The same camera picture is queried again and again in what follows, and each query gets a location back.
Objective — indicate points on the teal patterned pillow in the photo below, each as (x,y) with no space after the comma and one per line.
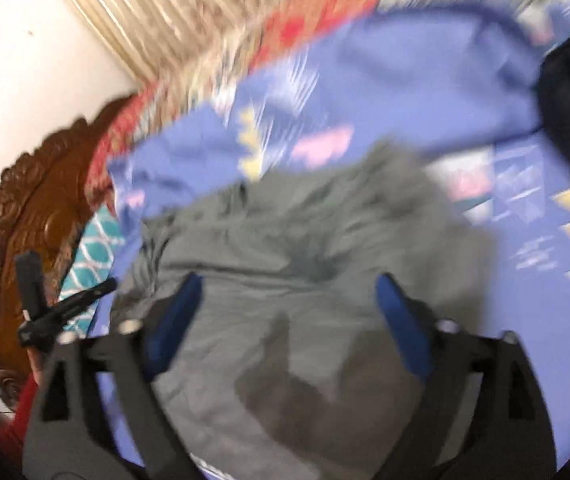
(92,255)

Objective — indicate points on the blue printed bedsheet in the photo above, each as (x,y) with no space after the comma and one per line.
(415,85)

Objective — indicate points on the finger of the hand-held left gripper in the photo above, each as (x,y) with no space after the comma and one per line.
(30,280)
(85,296)

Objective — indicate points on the grey garment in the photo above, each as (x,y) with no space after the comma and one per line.
(265,285)

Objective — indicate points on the carved wooden headboard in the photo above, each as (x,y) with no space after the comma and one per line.
(40,200)

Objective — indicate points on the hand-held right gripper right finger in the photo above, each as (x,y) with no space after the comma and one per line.
(405,330)

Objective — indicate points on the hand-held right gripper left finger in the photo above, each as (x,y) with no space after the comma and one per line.
(177,317)

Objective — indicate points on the beige pleated curtain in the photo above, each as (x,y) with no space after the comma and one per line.
(130,5)

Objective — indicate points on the red patterned blanket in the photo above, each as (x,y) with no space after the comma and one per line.
(310,25)

